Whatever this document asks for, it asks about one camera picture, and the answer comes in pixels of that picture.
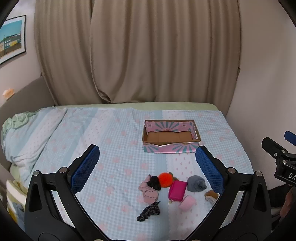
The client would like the crumpled light green cloth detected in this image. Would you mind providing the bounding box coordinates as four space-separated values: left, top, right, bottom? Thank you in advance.
2 112 31 139

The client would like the pink patterned sock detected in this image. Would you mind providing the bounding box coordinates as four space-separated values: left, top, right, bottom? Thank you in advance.
138 175 160 204

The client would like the orange fluffy pompom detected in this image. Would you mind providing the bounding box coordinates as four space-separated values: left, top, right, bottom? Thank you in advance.
158 172 178 188

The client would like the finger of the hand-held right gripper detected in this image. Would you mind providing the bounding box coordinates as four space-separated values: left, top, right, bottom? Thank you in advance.
262 137 296 163
284 130 296 142

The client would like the black cloth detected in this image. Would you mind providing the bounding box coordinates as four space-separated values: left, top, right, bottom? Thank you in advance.
147 176 161 191

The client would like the blue checked blanket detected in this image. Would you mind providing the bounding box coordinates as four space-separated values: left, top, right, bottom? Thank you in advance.
1 107 253 240

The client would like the person's right hand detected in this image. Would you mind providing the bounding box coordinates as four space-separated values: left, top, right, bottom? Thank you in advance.
279 186 296 218

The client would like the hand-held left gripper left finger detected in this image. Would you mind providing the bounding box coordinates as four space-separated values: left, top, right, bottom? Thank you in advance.
24 144 109 241

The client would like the grey upholstered headboard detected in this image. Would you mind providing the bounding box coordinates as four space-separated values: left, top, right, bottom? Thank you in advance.
0 76 57 130

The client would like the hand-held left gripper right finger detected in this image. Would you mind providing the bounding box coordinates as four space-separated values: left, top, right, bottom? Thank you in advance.
187 145 272 241

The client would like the framed wall picture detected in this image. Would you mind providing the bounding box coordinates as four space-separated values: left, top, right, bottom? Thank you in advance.
0 15 27 65

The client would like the magenta zip pouch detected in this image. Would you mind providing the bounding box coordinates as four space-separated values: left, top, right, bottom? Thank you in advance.
168 180 188 205

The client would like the brown white sock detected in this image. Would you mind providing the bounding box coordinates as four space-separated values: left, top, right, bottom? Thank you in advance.
204 190 220 205

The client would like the pale yellow cloth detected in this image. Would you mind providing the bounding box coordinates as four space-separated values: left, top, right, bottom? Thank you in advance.
6 178 28 226

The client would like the beige curtain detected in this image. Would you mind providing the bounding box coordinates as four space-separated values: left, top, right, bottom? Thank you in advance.
34 0 241 106

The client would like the dark patterned scrunchie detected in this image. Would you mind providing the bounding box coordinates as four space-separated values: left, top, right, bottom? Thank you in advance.
136 201 161 222

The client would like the grey knitted cloth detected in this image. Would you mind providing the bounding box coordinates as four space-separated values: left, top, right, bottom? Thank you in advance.
187 175 207 192

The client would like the pink and teal cardboard box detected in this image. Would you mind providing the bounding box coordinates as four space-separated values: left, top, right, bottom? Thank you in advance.
142 119 201 154

